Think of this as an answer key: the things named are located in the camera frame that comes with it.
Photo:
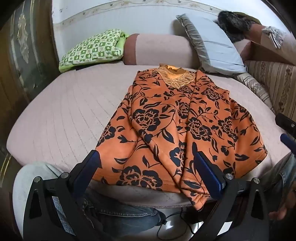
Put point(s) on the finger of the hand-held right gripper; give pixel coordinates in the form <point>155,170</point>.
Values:
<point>288,141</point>
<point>285,122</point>

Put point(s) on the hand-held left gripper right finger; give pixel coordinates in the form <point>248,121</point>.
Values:
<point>208,176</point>

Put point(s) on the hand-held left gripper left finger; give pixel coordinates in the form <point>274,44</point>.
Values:
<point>89,169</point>

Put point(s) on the orange floral blouse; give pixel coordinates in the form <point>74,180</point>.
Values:
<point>161,129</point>

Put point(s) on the person's jeans leg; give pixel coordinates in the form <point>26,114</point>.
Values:
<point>129,215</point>
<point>284,176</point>

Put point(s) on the striped beige cushion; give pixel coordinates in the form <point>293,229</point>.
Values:
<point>254,89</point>

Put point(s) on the pink quilted bed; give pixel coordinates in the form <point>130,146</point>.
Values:
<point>69,115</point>

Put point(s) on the grey-blue pillow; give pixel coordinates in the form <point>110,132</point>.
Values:
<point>215,44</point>

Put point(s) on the dark wooden cabinet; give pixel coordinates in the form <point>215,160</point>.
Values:
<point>23,69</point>

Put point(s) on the green patterned pillow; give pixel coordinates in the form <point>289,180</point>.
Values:
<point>92,48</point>

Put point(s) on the pink bolster cushion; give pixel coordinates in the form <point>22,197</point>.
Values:
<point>159,49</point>

